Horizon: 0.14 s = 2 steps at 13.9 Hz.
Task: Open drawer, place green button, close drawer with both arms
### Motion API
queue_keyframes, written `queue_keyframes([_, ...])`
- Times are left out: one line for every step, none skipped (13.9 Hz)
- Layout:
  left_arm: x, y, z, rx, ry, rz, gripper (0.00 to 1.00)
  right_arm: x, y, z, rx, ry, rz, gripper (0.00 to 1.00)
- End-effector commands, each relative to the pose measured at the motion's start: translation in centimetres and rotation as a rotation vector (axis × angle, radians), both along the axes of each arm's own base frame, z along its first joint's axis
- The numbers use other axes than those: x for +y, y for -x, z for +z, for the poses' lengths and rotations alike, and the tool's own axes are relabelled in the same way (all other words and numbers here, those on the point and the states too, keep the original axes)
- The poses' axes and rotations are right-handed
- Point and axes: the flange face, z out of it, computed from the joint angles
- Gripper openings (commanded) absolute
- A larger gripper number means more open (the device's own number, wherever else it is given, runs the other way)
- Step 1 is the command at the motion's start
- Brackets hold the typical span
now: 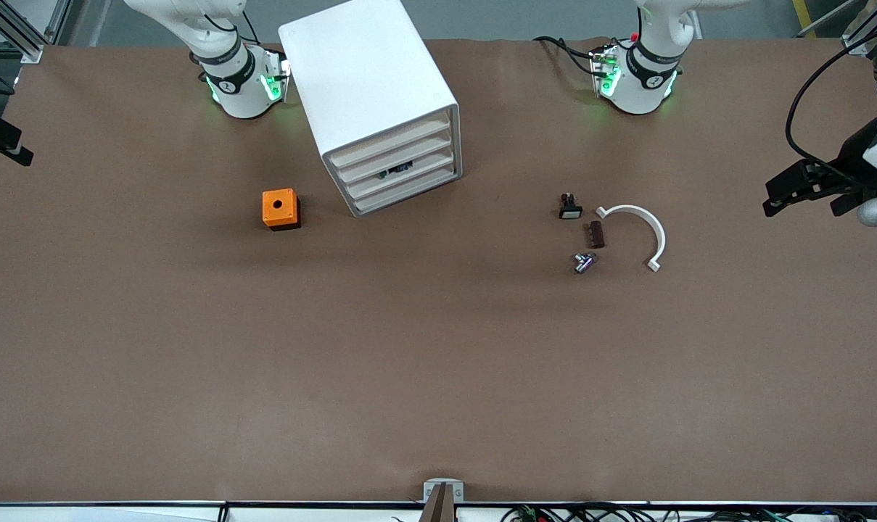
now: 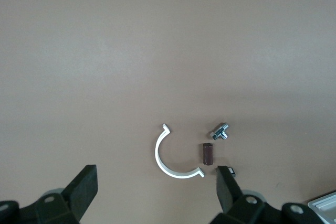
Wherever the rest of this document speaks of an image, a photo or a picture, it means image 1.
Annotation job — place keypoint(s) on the brown table cover sheet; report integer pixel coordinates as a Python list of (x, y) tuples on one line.
[(438, 377)]

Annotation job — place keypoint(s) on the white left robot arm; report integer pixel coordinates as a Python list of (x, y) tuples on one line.
[(637, 94)]

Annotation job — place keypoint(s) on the brown terminal block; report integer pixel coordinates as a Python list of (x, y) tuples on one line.
[(595, 234)]

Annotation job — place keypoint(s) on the aluminium frame profile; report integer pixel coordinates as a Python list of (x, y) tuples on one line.
[(17, 32), (870, 32)]

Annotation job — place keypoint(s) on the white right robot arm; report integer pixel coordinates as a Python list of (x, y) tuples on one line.
[(242, 94)]

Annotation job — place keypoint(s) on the orange box with hole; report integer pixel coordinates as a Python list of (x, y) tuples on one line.
[(278, 206)]

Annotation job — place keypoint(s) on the white curved plastic bracket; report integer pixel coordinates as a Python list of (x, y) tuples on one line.
[(659, 235)]

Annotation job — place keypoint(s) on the green push button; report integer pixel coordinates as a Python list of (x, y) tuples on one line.
[(396, 172)]

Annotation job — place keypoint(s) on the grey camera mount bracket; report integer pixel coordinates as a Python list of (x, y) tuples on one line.
[(443, 496)]

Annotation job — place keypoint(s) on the black switch with white face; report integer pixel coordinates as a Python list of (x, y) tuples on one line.
[(569, 209)]

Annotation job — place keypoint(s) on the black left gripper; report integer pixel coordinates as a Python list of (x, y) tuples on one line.
[(850, 162)]

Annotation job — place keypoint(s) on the silver metal connector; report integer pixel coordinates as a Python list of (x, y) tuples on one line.
[(584, 262)]

